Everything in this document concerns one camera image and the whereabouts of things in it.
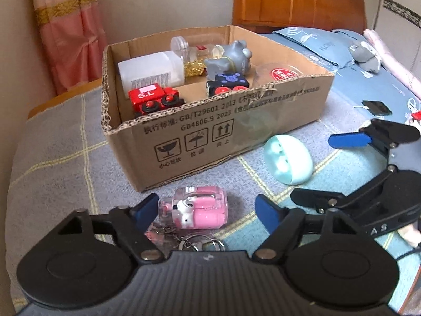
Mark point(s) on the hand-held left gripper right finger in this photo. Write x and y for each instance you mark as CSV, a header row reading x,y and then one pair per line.
x,y
266,211

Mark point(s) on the grey plush toy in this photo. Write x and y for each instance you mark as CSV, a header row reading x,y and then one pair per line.
x,y
365,54

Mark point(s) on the pink curtain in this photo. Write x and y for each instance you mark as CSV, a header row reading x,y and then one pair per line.
x,y
65,39

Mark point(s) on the wooden bed headboard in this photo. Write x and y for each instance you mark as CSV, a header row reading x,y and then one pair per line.
x,y
296,0

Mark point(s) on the small red item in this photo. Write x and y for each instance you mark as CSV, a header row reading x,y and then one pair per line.
x,y
417,117

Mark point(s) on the mint green earbud case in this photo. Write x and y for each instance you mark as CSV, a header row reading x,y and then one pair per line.
x,y
296,158

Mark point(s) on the brown cardboard box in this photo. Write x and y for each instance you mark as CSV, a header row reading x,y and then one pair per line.
x,y
184,138

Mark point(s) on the plaid blanket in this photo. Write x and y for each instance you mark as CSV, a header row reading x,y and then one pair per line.
x,y
49,171

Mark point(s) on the person's right hand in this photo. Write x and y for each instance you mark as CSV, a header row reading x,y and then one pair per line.
x,y
411,235

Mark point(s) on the white plastic bottle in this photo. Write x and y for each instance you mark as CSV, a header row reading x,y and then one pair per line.
x,y
148,69

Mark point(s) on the grey animal figurine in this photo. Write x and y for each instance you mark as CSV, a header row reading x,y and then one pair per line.
x,y
230,59

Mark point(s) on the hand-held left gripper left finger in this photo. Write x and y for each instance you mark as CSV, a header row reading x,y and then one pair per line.
x,y
146,211

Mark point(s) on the flat black card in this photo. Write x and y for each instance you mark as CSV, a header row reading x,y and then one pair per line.
x,y
377,108

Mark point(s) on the blue patterned quilt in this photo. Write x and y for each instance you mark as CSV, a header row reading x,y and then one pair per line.
x,y
329,46

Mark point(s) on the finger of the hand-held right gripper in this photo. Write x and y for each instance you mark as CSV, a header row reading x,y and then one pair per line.
x,y
315,199
348,140

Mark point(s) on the clear round container red label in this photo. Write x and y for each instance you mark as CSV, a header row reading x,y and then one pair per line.
x,y
279,74

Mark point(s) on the pink cloth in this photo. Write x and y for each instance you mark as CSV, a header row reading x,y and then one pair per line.
x,y
398,65

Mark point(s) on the clear plastic jar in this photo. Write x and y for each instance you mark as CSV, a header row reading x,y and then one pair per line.
x,y
180,44

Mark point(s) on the black purple toy train car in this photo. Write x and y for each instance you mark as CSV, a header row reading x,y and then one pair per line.
x,y
227,80

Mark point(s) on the clear bottle of golden capsules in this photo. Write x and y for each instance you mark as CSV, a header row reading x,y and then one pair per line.
x,y
194,68

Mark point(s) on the red toy train car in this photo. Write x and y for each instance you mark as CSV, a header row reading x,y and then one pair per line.
x,y
148,95

